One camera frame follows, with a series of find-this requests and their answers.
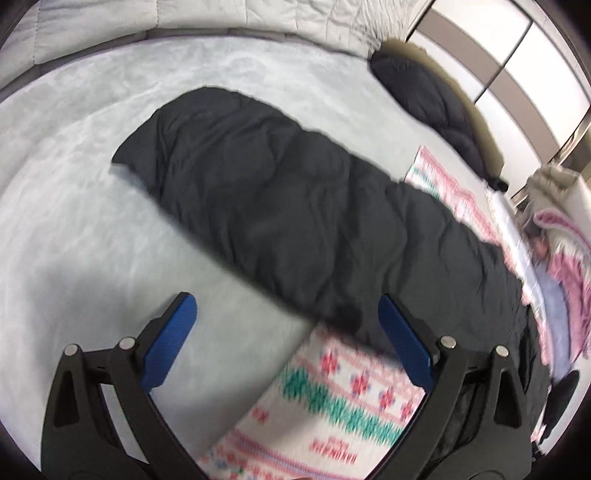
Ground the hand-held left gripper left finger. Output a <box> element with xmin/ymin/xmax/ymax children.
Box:
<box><xmin>41</xmin><ymin>292</ymin><xmax>208</xmax><ymax>480</ymax></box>

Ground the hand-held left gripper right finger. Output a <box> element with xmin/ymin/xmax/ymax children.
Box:
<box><xmin>369</xmin><ymin>294</ymin><xmax>532</xmax><ymax>480</ymax></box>

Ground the black puffer jacket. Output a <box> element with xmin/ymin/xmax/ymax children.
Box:
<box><xmin>111</xmin><ymin>87</ymin><xmax>552</xmax><ymax>467</ymax></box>

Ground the pile of pink white clothes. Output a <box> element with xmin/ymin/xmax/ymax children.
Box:
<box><xmin>531</xmin><ymin>208</ymin><xmax>591</xmax><ymax>342</ymax></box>

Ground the patterned pink green blanket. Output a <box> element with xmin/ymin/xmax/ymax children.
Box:
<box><xmin>196</xmin><ymin>145</ymin><xmax>555</xmax><ymax>480</ymax></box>

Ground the blue folded blanket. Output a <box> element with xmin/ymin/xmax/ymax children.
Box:
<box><xmin>526</xmin><ymin>258</ymin><xmax>583</xmax><ymax>384</ymax></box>

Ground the grey bed sheet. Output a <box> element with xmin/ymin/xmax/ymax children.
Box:
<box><xmin>0</xmin><ymin>34</ymin><xmax>490</xmax><ymax>462</ymax></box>

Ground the olive and black folded jacket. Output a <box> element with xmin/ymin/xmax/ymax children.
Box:
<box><xmin>369</xmin><ymin>39</ymin><xmax>509</xmax><ymax>192</ymax></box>

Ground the white and brown wardrobe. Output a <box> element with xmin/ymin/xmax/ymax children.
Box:
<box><xmin>406</xmin><ymin>0</ymin><xmax>591</xmax><ymax>195</ymax></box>

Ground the grey quilted headboard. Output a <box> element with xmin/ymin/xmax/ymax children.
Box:
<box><xmin>9</xmin><ymin>0</ymin><xmax>435</xmax><ymax>65</ymax></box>

